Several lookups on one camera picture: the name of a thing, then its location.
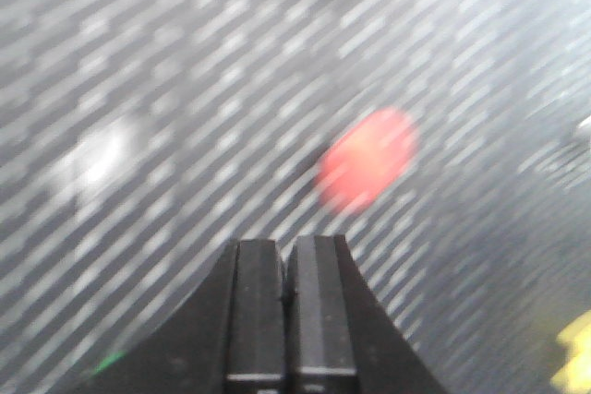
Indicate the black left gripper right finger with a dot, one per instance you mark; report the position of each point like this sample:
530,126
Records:
339,338

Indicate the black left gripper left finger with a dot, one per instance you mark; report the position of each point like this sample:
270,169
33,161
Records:
227,337

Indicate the green push button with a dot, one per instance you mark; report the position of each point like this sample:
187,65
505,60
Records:
107,361

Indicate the lower red push button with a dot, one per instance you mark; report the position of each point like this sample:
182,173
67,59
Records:
358,167

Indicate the grey push button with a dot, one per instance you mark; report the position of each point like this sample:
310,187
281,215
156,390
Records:
100,158

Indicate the black perforated pegboard panel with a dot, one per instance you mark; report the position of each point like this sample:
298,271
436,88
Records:
479,253

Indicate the yellow toggle switch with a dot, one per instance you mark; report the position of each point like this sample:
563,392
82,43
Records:
574,375

